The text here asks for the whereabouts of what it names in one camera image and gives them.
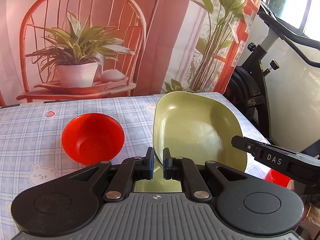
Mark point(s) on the printed plant backdrop cloth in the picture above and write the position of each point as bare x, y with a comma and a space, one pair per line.
155, 42

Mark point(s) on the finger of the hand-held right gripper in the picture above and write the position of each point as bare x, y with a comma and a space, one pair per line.
243, 144

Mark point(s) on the window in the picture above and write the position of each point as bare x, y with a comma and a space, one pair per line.
295, 2

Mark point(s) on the blue checked tablecloth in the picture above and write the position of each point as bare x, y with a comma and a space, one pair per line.
30, 135

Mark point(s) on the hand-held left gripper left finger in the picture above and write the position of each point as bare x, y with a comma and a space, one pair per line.
150, 165

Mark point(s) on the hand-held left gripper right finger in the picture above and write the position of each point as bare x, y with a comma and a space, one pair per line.
166, 168

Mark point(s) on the black exercise bike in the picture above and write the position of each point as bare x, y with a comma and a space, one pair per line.
241, 87

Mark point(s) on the green plate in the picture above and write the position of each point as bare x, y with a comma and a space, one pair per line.
195, 130

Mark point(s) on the red bowl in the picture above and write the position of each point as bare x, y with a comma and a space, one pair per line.
92, 135
275, 176

